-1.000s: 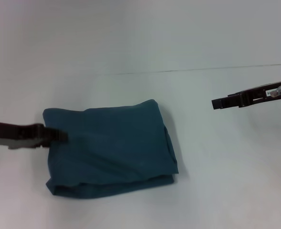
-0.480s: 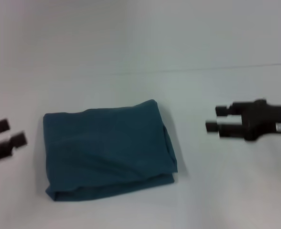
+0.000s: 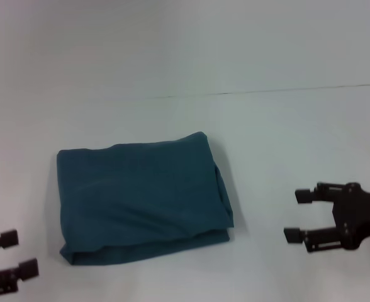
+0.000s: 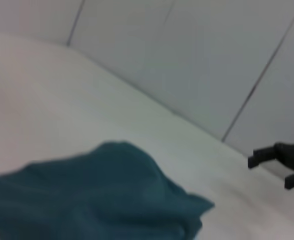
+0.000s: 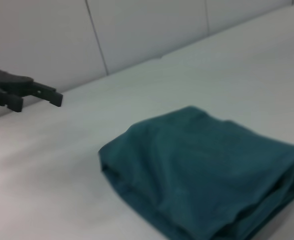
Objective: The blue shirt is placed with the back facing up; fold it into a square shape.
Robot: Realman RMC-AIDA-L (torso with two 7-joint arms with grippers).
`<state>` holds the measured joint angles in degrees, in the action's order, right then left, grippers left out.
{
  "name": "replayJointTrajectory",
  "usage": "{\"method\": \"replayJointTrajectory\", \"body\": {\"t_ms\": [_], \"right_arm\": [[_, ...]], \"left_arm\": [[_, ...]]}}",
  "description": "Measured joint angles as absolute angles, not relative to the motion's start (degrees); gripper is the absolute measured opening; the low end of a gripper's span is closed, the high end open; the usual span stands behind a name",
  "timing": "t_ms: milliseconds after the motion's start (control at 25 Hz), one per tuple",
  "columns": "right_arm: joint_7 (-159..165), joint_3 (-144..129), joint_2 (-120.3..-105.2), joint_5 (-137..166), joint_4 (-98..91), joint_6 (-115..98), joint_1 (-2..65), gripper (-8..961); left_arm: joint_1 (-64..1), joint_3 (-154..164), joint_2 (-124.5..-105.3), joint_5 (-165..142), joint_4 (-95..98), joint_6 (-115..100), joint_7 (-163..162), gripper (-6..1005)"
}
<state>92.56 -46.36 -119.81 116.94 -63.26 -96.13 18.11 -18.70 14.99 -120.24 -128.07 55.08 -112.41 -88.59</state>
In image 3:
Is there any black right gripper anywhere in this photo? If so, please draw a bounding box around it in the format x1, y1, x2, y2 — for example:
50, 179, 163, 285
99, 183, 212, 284
283, 181, 370, 254

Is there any teal blue shirt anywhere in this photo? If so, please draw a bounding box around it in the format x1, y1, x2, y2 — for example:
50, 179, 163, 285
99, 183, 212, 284
55, 131, 235, 267

